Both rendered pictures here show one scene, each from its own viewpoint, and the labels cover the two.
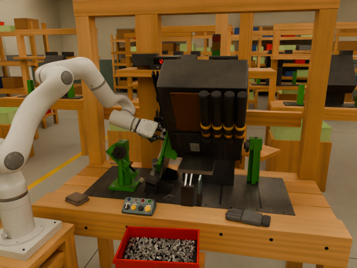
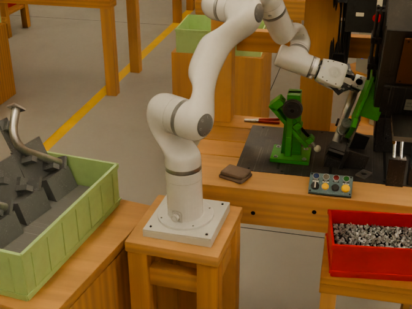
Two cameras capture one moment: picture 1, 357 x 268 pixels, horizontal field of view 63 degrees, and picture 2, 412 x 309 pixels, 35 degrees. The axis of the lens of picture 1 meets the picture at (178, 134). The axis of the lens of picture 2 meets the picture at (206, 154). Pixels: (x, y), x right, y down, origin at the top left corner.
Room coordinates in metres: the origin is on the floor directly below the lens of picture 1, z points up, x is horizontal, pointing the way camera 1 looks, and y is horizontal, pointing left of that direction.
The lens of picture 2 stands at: (-0.79, 0.58, 2.06)
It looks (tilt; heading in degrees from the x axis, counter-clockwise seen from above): 27 degrees down; 2
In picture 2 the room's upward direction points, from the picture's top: straight up
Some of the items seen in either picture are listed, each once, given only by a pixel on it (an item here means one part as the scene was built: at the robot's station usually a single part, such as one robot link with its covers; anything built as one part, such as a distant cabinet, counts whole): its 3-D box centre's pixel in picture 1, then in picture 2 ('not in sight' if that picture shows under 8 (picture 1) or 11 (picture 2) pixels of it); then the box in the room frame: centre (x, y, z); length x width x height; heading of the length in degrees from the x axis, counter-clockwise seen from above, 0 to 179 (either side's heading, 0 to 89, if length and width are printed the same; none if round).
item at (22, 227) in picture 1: (16, 214); (184, 191); (1.11, 0.70, 0.97); 0.19 x 0.19 x 0.18
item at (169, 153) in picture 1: (171, 143); (371, 97); (1.47, 0.03, 1.17); 0.13 x 0.12 x 0.20; 79
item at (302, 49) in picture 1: (273, 64); not in sight; (10.50, -3.37, 1.12); 3.01 x 0.54 x 2.23; 78
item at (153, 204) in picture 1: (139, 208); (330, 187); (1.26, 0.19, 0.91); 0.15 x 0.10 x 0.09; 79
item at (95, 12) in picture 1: (196, 5); not in sight; (1.81, -0.11, 1.89); 1.50 x 0.09 x 0.09; 79
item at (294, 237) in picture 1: (178, 225); (382, 211); (1.24, 0.00, 0.82); 1.50 x 0.14 x 0.15; 79
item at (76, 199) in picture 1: (77, 198); (235, 173); (1.35, 0.53, 0.91); 0.10 x 0.08 x 0.03; 57
